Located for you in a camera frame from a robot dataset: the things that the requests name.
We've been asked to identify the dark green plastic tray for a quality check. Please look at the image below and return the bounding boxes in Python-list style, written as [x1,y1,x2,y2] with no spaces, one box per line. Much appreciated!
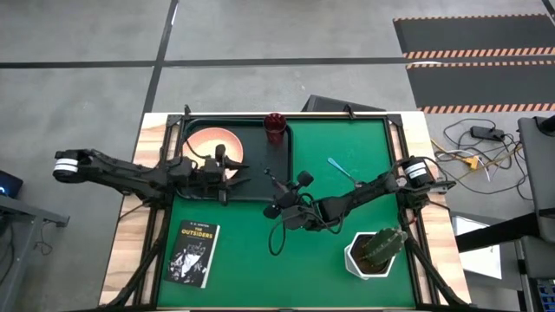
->
[180,117,295,203]

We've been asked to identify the black paperback book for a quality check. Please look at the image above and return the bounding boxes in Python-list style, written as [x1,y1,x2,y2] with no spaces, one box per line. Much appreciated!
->
[164,219,221,289]

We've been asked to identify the black power adapter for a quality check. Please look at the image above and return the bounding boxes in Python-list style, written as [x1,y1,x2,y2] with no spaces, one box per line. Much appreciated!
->
[470,125,506,141]

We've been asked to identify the grey metal desk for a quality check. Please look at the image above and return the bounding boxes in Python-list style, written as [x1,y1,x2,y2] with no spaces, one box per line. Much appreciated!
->
[0,193,70,312]

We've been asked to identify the white hexagonal plant pot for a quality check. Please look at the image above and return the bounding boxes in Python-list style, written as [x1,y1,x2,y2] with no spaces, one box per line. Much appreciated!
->
[343,231,398,281]

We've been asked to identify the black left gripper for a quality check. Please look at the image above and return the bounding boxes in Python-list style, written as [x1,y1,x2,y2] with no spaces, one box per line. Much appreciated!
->
[199,157,252,206]

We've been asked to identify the black device blue light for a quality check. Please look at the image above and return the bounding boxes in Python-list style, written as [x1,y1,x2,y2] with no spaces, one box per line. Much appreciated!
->
[0,169,23,199]

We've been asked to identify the grey machine housing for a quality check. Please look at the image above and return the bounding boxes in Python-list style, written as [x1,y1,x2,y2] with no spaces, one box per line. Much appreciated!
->
[517,114,555,244]

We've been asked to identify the tangled floor cables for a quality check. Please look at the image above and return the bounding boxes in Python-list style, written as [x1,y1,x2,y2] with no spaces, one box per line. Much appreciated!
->
[431,117,534,203]

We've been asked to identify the green cactus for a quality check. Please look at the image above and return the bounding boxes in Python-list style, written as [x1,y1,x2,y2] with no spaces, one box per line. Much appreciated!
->
[360,226,408,267]

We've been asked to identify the black striped floor mat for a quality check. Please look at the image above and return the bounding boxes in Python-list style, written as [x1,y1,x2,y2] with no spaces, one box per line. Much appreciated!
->
[393,14,555,60]
[406,60,555,114]

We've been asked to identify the red faceted plastic cup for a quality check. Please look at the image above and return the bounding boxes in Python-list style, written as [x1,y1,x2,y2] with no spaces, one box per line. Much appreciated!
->
[263,112,288,145]

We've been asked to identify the pale pink round plate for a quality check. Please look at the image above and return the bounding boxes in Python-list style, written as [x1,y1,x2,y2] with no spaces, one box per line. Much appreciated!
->
[181,127,245,179]

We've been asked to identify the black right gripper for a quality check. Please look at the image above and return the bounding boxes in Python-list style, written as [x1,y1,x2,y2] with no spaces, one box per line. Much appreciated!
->
[262,176,320,231]

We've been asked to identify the black metal table frame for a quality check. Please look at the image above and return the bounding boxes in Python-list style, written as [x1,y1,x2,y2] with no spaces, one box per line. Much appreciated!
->
[103,103,473,312]

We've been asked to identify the white paper sheet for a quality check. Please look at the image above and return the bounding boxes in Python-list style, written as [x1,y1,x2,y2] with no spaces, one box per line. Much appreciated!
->
[450,215,503,281]

